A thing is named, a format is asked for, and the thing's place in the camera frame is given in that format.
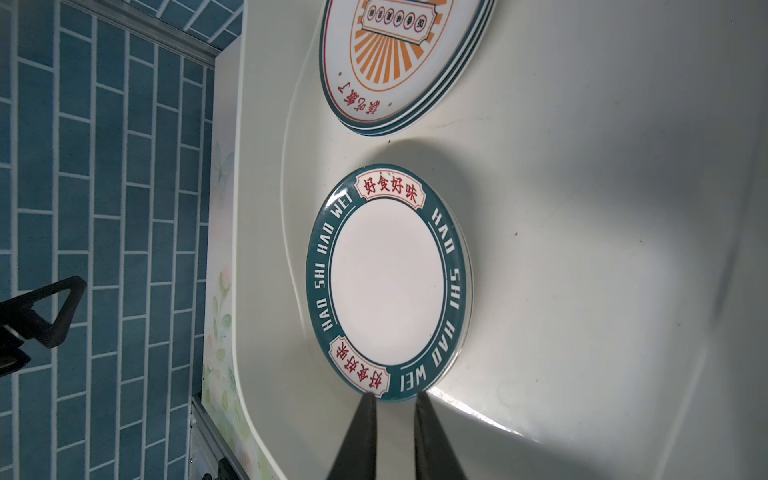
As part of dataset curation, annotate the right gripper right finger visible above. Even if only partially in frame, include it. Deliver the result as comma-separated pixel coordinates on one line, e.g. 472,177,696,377
414,392,466,480

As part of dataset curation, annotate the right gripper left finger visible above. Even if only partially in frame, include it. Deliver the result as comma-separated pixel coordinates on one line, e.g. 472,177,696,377
327,393,377,480

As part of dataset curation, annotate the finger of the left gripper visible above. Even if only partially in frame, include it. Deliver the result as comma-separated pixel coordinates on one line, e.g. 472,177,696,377
1,276,87,350

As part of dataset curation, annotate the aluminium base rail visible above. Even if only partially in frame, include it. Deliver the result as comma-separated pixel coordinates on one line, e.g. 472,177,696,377
186,393,249,480

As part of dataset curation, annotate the orange sunburst plate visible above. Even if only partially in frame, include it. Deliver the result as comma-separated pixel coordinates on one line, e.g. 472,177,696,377
319,1,494,136
335,0,494,133

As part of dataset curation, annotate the green rim plate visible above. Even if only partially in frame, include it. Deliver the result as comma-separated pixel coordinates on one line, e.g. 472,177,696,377
305,164,473,402

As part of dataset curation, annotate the white plastic bin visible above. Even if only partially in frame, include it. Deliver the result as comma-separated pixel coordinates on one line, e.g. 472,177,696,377
233,1,767,479

